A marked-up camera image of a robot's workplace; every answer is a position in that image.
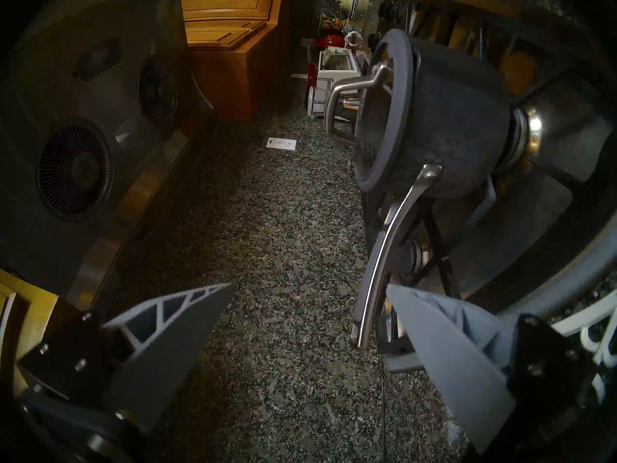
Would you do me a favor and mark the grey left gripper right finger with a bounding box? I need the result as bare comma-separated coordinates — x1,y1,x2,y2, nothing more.
386,284,598,455

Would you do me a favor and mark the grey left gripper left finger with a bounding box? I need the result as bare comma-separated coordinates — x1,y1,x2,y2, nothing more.
17,283,237,431

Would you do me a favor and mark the dark grey saucepan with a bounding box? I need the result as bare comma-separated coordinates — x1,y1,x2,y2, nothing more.
349,29,515,351

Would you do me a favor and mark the wooden upper cabinet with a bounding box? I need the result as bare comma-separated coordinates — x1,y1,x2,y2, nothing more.
0,268,82,400
178,0,290,121

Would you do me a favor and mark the white lattice trivet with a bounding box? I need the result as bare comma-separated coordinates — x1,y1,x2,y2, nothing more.
550,291,617,405

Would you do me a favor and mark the stainless steel gas cooktop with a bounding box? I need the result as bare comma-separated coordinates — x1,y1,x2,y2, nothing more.
362,0,617,371

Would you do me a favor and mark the steel range hood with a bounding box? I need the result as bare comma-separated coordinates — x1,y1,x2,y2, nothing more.
0,0,215,303

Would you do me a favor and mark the white toaster oven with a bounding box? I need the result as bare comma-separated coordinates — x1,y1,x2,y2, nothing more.
307,46,369,123

